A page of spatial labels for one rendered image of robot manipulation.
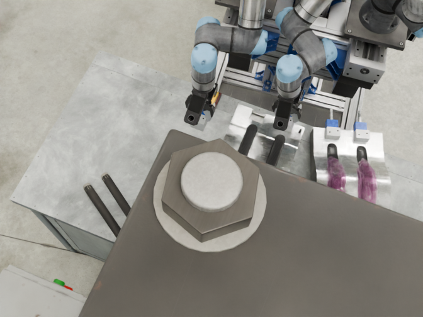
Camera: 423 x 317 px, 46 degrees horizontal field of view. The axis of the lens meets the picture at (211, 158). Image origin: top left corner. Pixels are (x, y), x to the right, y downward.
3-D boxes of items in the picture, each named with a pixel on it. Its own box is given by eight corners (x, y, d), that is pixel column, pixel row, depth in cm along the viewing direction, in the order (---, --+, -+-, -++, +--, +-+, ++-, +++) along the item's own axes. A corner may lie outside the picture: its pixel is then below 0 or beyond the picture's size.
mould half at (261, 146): (236, 115, 192) (239, 97, 180) (299, 138, 189) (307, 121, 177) (186, 231, 172) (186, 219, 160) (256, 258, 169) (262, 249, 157)
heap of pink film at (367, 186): (323, 155, 180) (328, 146, 173) (371, 160, 180) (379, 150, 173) (324, 224, 169) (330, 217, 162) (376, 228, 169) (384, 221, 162)
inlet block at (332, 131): (323, 111, 191) (326, 104, 186) (335, 112, 191) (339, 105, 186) (323, 141, 186) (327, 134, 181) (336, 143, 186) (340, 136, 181)
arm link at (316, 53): (319, 22, 149) (288, 41, 148) (341, 50, 145) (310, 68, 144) (317, 37, 156) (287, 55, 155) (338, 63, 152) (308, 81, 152)
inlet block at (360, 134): (350, 113, 191) (354, 106, 186) (363, 114, 191) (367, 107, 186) (352, 144, 186) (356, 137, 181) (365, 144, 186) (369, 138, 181)
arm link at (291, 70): (310, 65, 143) (285, 80, 142) (308, 83, 153) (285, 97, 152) (294, 46, 145) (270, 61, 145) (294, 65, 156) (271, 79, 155)
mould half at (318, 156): (310, 133, 190) (316, 119, 180) (377, 139, 190) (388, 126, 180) (311, 262, 169) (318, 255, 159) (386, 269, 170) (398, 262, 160)
